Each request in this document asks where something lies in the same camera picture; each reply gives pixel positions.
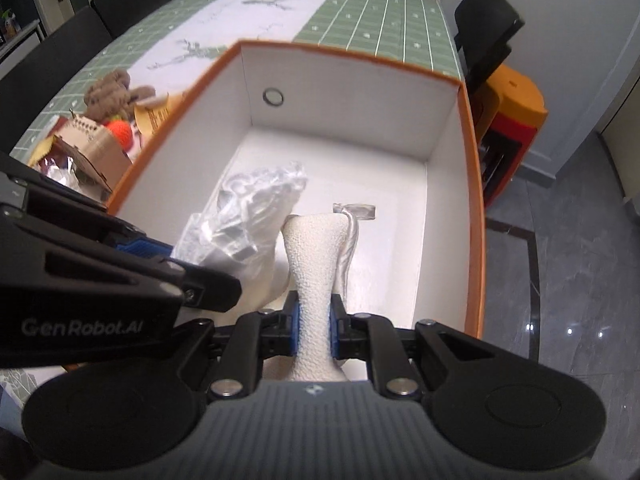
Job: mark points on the white tissue paper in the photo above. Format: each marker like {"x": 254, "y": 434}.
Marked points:
{"x": 238, "y": 229}

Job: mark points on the black chair right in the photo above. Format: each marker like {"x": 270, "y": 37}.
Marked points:
{"x": 485, "y": 28}

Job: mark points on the cream knitted cloth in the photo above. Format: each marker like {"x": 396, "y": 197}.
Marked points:
{"x": 313, "y": 245}

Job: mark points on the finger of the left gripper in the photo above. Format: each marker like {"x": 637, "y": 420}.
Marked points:
{"x": 145, "y": 248}

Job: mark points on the red heart sponge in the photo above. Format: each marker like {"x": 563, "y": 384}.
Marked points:
{"x": 122, "y": 132}

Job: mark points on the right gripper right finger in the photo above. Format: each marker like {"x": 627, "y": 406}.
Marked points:
{"x": 343, "y": 338}

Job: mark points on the black chair near left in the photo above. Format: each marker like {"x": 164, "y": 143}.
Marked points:
{"x": 34, "y": 81}

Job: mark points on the wooden speaker box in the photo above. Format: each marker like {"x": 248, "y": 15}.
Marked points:
{"x": 94, "y": 149}

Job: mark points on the white table runner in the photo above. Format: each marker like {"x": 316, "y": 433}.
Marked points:
{"x": 195, "y": 32}

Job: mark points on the brown fuzzy towel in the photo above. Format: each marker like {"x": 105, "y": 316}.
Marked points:
{"x": 112, "y": 97}

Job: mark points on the cellophane gift bundle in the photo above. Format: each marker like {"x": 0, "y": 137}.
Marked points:
{"x": 61, "y": 170}

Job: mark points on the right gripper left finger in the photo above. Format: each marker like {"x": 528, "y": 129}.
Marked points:
{"x": 289, "y": 323}

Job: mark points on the orange cardboard box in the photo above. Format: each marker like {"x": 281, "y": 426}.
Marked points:
{"x": 369, "y": 131}

